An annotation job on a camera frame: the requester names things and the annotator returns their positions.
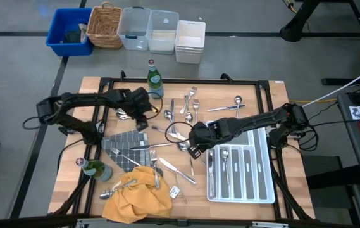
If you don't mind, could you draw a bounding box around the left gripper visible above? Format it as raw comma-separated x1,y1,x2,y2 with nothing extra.
128,87,154,132

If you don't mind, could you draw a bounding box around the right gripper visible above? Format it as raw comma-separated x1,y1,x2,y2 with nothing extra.
188,122,220,160

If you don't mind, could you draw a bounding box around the steel utensil handle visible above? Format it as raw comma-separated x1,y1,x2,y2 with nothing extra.
128,142,175,151

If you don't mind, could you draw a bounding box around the grey checked cloth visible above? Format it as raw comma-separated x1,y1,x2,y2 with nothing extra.
101,129,164,178

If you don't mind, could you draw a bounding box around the green glass water bottle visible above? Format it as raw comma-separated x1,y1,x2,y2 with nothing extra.
147,59,164,99
75,157,113,182

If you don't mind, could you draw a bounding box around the yellow cloth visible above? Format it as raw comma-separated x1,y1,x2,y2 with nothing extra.
102,165,173,224

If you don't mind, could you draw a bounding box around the white cutlery organizer tray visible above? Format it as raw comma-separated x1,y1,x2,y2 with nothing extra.
205,120,276,205

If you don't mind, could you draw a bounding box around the clear plastic storage bin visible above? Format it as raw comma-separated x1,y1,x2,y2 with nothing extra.
116,6,152,51
146,9,180,55

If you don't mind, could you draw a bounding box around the white plastic bin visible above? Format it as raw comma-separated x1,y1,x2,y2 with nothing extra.
175,20,206,65

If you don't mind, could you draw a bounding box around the wicker basket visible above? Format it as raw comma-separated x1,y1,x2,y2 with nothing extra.
85,1,124,50

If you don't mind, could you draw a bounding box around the dark folded cloth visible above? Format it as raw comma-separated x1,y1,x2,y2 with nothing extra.
62,30,82,44

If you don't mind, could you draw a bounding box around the blue plastic bin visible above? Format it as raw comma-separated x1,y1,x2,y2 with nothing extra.
45,8,94,57

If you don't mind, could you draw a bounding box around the black side desk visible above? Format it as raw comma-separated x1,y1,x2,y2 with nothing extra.
336,91,360,191

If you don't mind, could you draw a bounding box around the black cable loop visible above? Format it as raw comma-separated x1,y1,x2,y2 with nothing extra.
147,91,164,120
165,121,196,145

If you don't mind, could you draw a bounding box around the black cable bundle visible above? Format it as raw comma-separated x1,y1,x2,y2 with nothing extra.
293,101,338,153

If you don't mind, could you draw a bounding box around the yellow floor cable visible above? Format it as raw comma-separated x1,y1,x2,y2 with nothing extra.
289,98,338,105

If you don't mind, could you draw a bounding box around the white cable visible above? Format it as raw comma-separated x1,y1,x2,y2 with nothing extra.
302,60,360,108

